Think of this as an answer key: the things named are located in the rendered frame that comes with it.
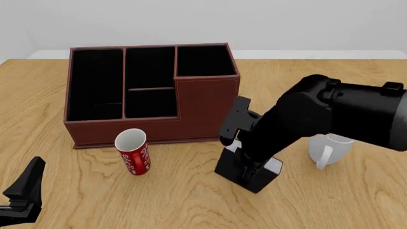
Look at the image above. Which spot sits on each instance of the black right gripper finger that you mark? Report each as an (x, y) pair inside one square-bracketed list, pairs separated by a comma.
[(249, 174)]

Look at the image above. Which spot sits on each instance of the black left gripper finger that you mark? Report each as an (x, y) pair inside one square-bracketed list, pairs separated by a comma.
[(28, 181)]

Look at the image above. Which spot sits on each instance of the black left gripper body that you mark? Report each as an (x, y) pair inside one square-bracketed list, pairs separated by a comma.
[(22, 215)]

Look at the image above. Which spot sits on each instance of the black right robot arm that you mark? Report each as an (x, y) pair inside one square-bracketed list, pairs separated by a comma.
[(349, 112)]

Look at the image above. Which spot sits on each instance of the red-brown desk caddy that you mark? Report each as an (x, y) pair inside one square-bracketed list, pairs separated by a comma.
[(203, 107)]

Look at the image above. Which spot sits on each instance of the red mug with white print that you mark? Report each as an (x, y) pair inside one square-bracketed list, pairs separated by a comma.
[(140, 164)]

